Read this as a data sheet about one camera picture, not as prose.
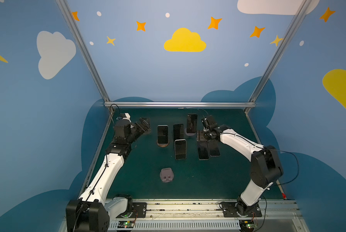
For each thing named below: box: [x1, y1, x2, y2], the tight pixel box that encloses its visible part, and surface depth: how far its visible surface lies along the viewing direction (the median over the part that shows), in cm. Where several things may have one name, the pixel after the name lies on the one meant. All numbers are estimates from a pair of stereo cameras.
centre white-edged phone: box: [174, 138, 187, 160], surface depth 92 cm
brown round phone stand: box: [156, 139, 170, 148], surface depth 101 cm
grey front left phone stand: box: [159, 167, 174, 183], surface depth 83 cm
